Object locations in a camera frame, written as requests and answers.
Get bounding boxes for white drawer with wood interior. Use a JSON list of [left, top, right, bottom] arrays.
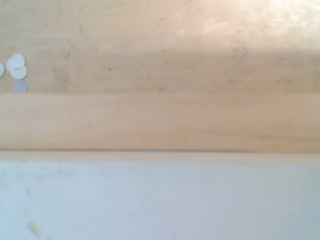
[[0, 0, 320, 240]]

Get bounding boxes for grey paper dot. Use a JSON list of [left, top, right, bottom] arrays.
[[11, 79, 29, 94]]

